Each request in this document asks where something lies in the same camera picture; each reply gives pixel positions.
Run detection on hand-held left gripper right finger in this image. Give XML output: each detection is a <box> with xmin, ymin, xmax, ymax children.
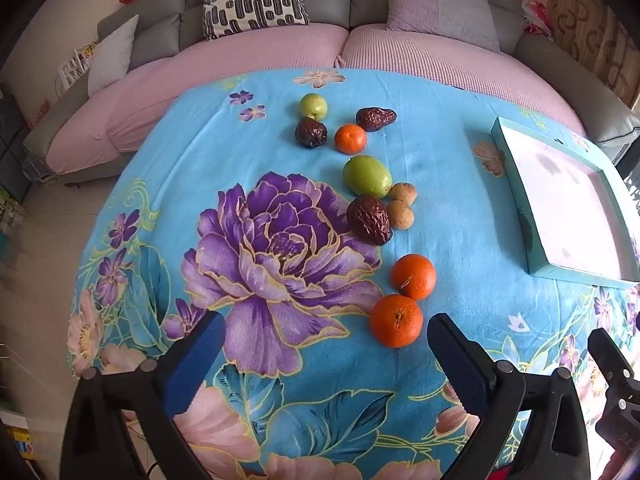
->
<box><xmin>426</xmin><ymin>312</ymin><xmax>591</xmax><ymax>480</ymax></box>

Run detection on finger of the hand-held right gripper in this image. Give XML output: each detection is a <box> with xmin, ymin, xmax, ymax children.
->
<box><xmin>588</xmin><ymin>329</ymin><xmax>640</xmax><ymax>401</ymax></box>

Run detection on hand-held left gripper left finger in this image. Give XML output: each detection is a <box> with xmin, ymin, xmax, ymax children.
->
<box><xmin>60</xmin><ymin>310</ymin><xmax>227</xmax><ymax>480</ymax></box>

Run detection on orange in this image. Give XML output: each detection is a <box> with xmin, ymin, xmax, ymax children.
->
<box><xmin>369</xmin><ymin>294</ymin><xmax>424</xmax><ymax>349</ymax></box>
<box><xmin>390</xmin><ymin>253</ymin><xmax>437</xmax><ymax>301</ymax></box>

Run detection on teal shallow cardboard tray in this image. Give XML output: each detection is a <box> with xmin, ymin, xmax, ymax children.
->
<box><xmin>490</xmin><ymin>116</ymin><xmax>640</xmax><ymax>291</ymax></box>

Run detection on brown longan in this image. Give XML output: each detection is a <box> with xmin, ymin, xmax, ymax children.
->
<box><xmin>388</xmin><ymin>182</ymin><xmax>418</xmax><ymax>207</ymax></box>
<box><xmin>386</xmin><ymin>200</ymin><xmax>416</xmax><ymax>229</ymax></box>

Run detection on large wrinkled dried date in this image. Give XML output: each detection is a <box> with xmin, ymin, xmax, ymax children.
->
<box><xmin>347</xmin><ymin>195</ymin><xmax>392</xmax><ymax>247</ymax></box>

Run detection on large green guava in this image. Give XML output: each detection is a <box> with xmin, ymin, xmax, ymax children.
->
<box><xmin>342</xmin><ymin>155</ymin><xmax>393</xmax><ymax>199</ymax></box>

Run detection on small tangerine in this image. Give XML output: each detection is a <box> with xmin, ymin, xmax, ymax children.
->
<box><xmin>334</xmin><ymin>123</ymin><xmax>369</xmax><ymax>156</ymax></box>

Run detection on round wrinkled dried date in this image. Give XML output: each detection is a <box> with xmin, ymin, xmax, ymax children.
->
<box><xmin>294</xmin><ymin>116</ymin><xmax>329</xmax><ymax>150</ymax></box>

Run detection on tapered wrinkled dried date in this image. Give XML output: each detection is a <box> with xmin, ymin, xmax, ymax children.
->
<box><xmin>355</xmin><ymin>106</ymin><xmax>398</xmax><ymax>132</ymax></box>

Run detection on small green guava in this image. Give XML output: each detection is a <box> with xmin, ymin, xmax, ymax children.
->
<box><xmin>299</xmin><ymin>93</ymin><xmax>329</xmax><ymax>121</ymax></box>

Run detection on colourful box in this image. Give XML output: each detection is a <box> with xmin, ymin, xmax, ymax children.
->
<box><xmin>7</xmin><ymin>425</ymin><xmax>38</xmax><ymax>461</ymax></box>

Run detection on blue floral blanket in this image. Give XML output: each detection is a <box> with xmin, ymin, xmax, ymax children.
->
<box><xmin>65</xmin><ymin>67</ymin><xmax>640</xmax><ymax>480</ymax></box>

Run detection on pink sofa seat cover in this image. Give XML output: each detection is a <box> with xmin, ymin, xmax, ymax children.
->
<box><xmin>335</xmin><ymin>25</ymin><xmax>588</xmax><ymax>136</ymax></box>
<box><xmin>45</xmin><ymin>24</ymin><xmax>351</xmax><ymax>176</ymax></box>

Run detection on light grey cushion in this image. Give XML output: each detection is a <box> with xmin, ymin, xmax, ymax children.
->
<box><xmin>87</xmin><ymin>14</ymin><xmax>140</xmax><ymax>97</ymax></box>

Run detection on white decorative rack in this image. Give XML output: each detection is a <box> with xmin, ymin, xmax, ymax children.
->
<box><xmin>59</xmin><ymin>42</ymin><xmax>97</xmax><ymax>86</ymax></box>

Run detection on brown patterned curtain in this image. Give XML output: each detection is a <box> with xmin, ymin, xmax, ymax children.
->
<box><xmin>547</xmin><ymin>0</ymin><xmax>640</xmax><ymax>106</ymax></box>

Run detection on pink floral cloth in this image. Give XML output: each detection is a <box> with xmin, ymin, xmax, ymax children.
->
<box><xmin>517</xmin><ymin>0</ymin><xmax>556</xmax><ymax>41</ymax></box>

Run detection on purple cushion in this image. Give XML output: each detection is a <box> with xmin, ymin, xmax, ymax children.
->
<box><xmin>380</xmin><ymin>0</ymin><xmax>502</xmax><ymax>53</ymax></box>

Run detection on black and white patterned cushion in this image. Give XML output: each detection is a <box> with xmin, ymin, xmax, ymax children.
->
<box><xmin>202</xmin><ymin>0</ymin><xmax>310</xmax><ymax>41</ymax></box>

